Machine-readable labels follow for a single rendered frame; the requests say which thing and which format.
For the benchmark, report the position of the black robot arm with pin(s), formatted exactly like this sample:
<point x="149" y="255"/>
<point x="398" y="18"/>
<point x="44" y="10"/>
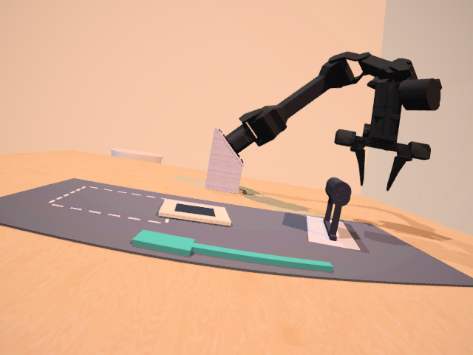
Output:
<point x="395" y="83"/>

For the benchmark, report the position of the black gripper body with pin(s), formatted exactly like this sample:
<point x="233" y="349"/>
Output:
<point x="384" y="126"/>

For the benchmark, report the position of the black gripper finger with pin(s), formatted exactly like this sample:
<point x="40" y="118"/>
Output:
<point x="360" y="154"/>
<point x="399" y="162"/>

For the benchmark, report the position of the cream tile with dark rectangle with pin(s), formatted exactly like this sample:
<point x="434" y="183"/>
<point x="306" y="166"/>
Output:
<point x="194" y="211"/>

